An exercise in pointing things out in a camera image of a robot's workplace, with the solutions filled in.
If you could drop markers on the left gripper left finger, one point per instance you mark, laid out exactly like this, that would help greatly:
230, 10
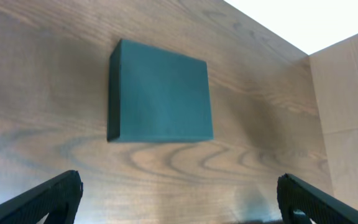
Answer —
56, 200

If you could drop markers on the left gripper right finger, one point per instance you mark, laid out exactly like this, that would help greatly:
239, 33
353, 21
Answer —
300, 202

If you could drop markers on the black gift box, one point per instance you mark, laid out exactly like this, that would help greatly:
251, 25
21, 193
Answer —
155, 95

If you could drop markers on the cardboard box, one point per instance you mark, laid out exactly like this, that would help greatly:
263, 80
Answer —
335, 78

